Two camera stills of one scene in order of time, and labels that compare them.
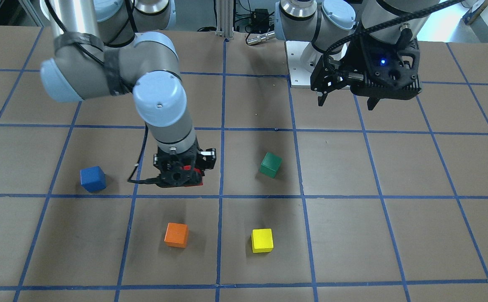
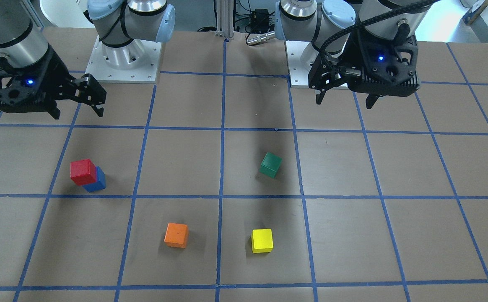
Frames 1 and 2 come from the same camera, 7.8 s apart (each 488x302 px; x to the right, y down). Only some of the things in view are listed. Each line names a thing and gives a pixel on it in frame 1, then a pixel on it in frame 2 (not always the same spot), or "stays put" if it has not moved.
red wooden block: x=188 y=167 -> x=83 y=172
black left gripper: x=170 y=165 -> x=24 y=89
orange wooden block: x=176 y=235 stays put
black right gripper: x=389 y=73 stays put
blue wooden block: x=93 y=179 stays put
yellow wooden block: x=262 y=240 stays put
